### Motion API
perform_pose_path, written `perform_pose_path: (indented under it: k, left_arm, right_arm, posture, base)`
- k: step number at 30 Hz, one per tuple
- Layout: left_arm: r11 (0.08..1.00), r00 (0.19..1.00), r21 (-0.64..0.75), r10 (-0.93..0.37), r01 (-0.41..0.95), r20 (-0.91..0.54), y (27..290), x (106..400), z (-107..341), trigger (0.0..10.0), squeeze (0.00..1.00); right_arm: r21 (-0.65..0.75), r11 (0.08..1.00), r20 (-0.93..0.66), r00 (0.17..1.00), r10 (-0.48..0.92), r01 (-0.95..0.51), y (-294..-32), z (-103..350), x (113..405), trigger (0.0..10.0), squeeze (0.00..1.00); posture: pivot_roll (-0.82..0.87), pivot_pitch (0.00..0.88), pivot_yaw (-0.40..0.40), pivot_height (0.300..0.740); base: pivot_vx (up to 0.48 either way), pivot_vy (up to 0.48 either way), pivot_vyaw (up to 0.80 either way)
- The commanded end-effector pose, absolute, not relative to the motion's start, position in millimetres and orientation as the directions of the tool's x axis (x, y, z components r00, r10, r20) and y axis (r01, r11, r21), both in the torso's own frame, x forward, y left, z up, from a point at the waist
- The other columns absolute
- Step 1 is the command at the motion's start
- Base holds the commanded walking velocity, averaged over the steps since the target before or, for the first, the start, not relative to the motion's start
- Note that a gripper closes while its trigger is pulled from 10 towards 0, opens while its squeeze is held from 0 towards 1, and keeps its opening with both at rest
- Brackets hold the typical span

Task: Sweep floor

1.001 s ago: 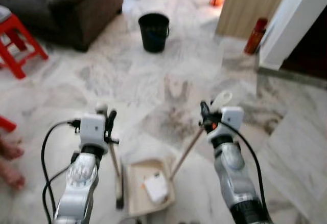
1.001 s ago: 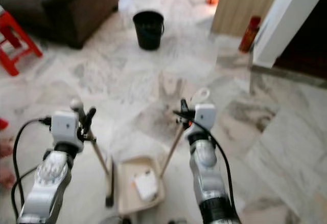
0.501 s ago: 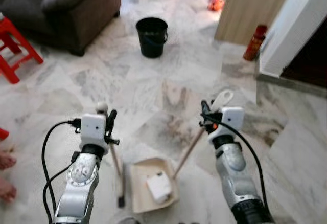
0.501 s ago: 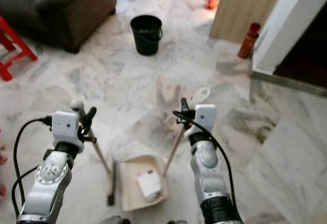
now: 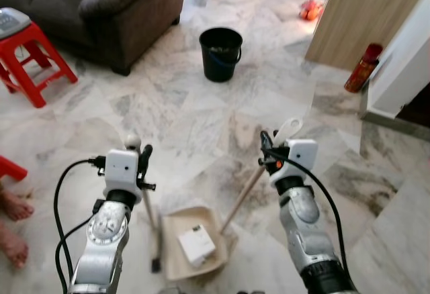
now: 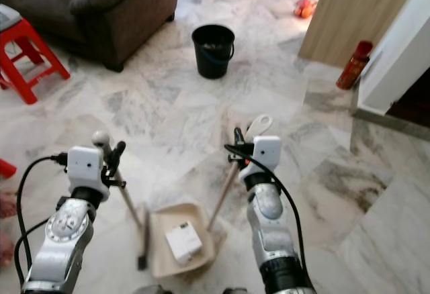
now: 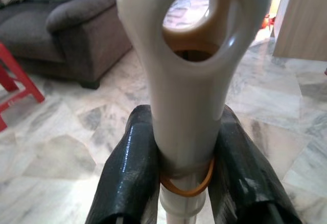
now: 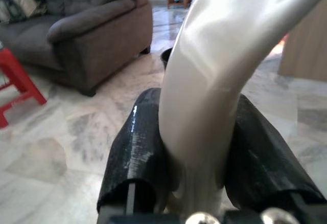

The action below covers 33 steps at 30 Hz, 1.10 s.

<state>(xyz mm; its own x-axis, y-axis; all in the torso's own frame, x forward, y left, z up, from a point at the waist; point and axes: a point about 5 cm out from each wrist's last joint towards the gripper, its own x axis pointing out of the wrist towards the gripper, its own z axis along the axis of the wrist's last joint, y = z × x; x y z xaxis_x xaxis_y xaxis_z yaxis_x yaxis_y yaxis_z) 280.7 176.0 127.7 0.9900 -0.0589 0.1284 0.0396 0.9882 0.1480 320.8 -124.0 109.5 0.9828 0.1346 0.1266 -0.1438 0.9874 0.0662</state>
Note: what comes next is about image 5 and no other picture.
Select wooden broom with purple bristles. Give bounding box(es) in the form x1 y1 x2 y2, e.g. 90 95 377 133
125 133 163 273

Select black plastic bucket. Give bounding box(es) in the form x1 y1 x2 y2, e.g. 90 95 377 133
199 27 244 83

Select red patterned bottle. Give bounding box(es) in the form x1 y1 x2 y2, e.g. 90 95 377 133
344 43 384 94

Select person's bare foot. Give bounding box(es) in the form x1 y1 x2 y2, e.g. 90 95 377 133
0 224 30 269
0 185 35 222

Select orange red plastic bag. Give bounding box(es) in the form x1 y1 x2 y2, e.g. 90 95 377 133
298 0 325 21

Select dark brown fabric sofa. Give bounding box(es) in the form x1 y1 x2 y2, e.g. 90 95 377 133
0 0 186 77

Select white cabinet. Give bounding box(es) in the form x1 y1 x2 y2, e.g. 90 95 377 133
363 0 430 121

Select light wooden door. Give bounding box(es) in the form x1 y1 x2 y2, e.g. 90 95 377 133
305 0 430 72

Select grey bathroom scale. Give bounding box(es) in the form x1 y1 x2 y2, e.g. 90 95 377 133
0 7 32 40

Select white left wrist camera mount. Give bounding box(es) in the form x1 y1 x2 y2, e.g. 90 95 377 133
104 148 142 194

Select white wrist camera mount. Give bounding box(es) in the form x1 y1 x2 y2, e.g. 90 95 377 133
104 148 142 194
271 139 319 186

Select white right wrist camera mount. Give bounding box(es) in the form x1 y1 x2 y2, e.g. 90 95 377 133
271 139 319 186

